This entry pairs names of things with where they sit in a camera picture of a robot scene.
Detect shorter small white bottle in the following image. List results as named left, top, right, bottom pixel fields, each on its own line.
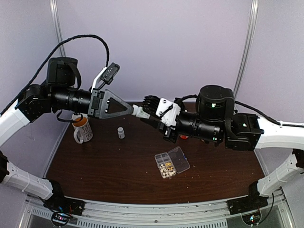
left=132, top=104, right=151, bottom=119

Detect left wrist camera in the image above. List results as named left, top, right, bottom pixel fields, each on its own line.
left=89, top=62, right=120, bottom=92

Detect left aluminium frame post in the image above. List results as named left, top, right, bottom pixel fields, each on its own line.
left=49, top=0, right=63, bottom=43

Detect front aluminium rail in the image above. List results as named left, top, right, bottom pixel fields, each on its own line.
left=17, top=197, right=294, bottom=228

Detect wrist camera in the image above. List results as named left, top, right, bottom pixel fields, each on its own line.
left=142, top=95, right=181, bottom=127
left=89, top=62, right=120, bottom=92

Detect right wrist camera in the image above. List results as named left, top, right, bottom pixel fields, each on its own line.
left=142, top=95, right=181, bottom=127

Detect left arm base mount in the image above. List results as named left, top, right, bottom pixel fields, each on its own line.
left=41, top=180, right=85, bottom=228

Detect clear plastic pill organizer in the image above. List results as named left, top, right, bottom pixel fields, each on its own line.
left=154, top=146, right=190, bottom=177

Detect right aluminium frame post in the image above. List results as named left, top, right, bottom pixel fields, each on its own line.
left=233, top=0, right=259, bottom=98

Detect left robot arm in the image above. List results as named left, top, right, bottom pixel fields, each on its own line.
left=0, top=57, right=133, bottom=211

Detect aluminium frame post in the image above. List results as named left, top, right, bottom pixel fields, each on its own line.
left=49, top=0, right=63, bottom=43
left=233, top=0, right=259, bottom=98

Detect orange pill bottle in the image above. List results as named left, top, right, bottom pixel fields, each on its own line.
left=180, top=134, right=188, bottom=139

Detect beige pills in organizer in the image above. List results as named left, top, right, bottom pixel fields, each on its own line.
left=162, top=172, right=176, bottom=179

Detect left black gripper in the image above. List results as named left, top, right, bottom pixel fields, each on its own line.
left=50, top=85, right=134, bottom=119

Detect white floral mug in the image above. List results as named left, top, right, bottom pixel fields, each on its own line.
left=72, top=117, right=93, bottom=144

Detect white pills in organizer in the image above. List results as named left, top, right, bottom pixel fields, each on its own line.
left=159, top=164, right=168, bottom=173

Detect yellow pills in organizer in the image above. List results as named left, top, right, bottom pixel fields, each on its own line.
left=165, top=162, right=174, bottom=170

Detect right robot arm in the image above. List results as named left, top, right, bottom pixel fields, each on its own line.
left=142, top=85, right=304, bottom=210

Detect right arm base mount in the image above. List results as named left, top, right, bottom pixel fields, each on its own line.
left=227, top=181, right=268, bottom=226

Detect left black braided cable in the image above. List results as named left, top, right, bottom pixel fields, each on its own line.
left=0, top=34, right=110, bottom=114

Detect taller small white bottle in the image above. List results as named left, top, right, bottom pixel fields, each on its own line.
left=117, top=127, right=125, bottom=139

